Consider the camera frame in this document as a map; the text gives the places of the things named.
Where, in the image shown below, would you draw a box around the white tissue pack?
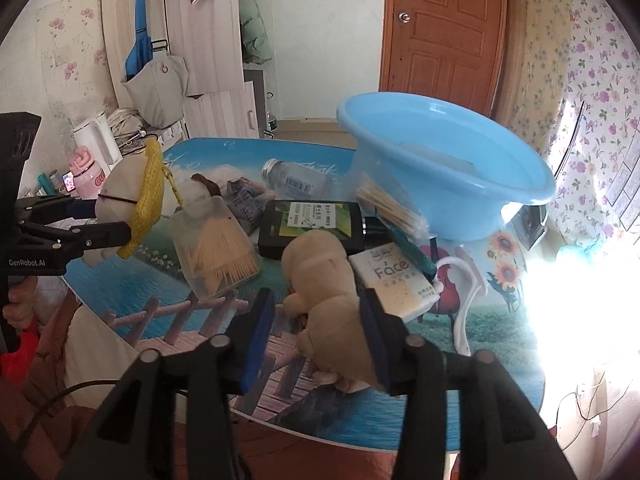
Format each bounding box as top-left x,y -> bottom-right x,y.
348,242 -> 441,323

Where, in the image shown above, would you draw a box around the blue plastic basin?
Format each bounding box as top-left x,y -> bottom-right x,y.
336,92 -> 557,242

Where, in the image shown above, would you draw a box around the white eggs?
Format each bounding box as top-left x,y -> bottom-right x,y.
82,139 -> 188,268

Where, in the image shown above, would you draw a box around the white plastic hanger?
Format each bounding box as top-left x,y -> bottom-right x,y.
434,255 -> 488,356

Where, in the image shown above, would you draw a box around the printed desktop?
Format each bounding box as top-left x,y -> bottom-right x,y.
65,137 -> 546,453

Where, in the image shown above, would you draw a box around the white wooden wardrobe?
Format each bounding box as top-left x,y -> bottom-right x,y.
101,0 -> 261,141

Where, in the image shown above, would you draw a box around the person's left hand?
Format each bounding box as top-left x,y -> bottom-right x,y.
1,279 -> 41,332

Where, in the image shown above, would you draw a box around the blue apron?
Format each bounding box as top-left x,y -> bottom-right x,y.
124,0 -> 153,81

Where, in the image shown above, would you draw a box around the beige plush toy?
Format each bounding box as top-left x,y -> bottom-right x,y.
281,232 -> 386,393

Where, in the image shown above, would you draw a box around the white electric kettle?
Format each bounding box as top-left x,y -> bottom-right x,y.
72,111 -> 121,176

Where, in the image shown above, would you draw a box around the grey tote bag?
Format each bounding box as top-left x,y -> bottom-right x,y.
121,55 -> 190,128

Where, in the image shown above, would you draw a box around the clear bag of sticks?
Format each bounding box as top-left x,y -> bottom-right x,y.
169,196 -> 262,298

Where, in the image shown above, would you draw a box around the grey packet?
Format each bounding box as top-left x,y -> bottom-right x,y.
224,178 -> 276,236

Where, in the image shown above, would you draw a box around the dark framed panel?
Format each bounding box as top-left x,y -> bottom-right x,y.
511,204 -> 547,251

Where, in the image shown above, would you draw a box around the dark green sponge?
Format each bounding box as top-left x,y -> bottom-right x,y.
387,225 -> 436,276

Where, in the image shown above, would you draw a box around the clear cotton swab bag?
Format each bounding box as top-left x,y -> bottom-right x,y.
350,172 -> 431,241

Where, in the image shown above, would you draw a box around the grey brick wall panel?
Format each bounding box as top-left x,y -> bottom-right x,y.
605,150 -> 640,231

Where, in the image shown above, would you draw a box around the brown wooden door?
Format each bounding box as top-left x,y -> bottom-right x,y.
378,0 -> 510,117

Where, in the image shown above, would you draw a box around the black bottle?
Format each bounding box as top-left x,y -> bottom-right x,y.
257,200 -> 396,260

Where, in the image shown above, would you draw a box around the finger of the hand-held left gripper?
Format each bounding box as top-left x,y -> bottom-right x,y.
15,194 -> 101,229
21,221 -> 133,262

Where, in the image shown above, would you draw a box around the white cable coil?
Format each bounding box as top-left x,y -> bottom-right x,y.
107,107 -> 146,141

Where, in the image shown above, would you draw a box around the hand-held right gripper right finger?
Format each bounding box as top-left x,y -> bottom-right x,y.
357,287 -> 581,480

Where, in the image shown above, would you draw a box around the thin black rod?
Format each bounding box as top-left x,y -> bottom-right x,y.
554,100 -> 587,182

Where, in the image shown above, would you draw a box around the clear plastic bottle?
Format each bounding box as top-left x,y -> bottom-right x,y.
261,158 -> 333,201

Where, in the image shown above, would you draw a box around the pink water bottle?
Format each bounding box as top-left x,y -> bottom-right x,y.
69,147 -> 108,197

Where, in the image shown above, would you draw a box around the black cable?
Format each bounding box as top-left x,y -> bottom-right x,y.
15,380 -> 121,461

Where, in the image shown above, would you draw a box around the person's orange clothing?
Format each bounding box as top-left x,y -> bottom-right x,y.
0,290 -> 146,480

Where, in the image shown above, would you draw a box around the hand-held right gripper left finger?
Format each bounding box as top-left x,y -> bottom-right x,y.
55,287 -> 278,480

